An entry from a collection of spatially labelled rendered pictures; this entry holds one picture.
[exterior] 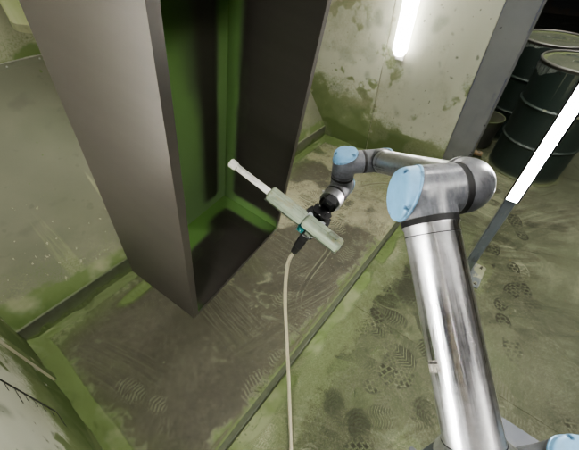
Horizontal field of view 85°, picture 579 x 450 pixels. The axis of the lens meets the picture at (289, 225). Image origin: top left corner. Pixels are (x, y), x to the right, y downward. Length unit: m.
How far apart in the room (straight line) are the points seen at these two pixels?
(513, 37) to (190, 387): 2.60
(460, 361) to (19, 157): 1.99
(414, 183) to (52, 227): 1.78
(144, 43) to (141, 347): 1.53
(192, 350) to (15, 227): 1.05
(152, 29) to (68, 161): 1.57
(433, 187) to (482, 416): 0.43
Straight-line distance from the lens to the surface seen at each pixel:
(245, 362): 1.70
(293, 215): 1.06
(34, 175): 2.05
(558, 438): 0.88
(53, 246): 2.03
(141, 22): 0.57
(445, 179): 0.71
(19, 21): 1.88
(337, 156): 1.22
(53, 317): 2.10
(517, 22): 2.50
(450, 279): 0.68
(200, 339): 1.79
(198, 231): 1.58
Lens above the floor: 1.61
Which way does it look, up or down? 45 degrees down
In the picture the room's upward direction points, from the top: straight up
